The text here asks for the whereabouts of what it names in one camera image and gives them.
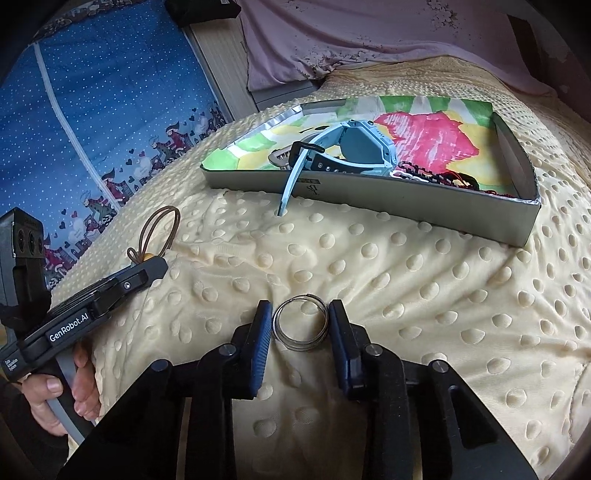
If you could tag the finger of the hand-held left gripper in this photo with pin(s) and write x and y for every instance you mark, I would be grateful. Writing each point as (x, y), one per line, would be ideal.
(127, 285)

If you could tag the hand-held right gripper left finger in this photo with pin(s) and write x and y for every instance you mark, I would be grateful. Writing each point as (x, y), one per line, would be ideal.
(261, 350)

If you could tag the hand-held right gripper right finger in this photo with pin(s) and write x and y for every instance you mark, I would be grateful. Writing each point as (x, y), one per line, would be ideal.
(336, 350)

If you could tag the grey box with colourful lining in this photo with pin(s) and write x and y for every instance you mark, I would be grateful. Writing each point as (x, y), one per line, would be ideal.
(415, 217)

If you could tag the person's left hand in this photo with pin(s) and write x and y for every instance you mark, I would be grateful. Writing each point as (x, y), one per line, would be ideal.
(46, 385)

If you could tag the yellow dotted blanket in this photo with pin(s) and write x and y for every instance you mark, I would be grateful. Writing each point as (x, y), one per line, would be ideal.
(415, 300)

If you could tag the blue printed cloth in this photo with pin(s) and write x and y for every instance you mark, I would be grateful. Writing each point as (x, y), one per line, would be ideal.
(115, 92)

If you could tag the blue wristwatch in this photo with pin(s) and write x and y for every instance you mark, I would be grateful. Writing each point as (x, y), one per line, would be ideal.
(364, 143)

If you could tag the dark cloth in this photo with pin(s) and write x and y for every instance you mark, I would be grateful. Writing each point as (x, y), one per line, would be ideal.
(203, 11)

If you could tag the pink bed sheet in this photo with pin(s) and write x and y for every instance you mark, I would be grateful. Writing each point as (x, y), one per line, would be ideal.
(369, 27)

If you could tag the beige bed frame board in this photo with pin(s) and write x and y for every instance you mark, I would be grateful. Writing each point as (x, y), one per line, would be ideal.
(221, 60)

